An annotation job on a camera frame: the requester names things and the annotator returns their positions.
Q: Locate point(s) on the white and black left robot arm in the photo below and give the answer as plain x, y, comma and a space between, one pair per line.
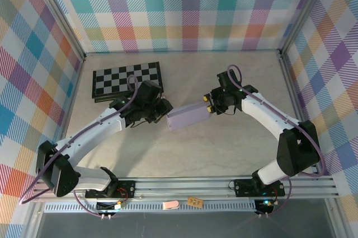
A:
95, 134

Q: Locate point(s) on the black and grey chessboard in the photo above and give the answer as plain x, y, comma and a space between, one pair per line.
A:
117, 79

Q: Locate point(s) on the aluminium frame cross rail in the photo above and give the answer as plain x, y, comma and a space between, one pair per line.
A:
181, 186

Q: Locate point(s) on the pink and white eraser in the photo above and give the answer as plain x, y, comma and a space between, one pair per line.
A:
170, 205

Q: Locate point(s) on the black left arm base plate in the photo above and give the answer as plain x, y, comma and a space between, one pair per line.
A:
127, 189

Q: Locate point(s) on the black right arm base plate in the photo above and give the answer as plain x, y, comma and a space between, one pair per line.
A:
243, 187

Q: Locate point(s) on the small wooden tag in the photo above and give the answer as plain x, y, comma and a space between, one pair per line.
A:
194, 201

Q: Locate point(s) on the small black circuit board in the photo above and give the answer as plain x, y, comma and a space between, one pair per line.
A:
110, 206
264, 205

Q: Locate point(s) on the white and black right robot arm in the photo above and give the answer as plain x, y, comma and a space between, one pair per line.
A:
260, 112

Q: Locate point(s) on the aluminium frame post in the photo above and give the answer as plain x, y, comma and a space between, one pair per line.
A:
305, 11
57, 14

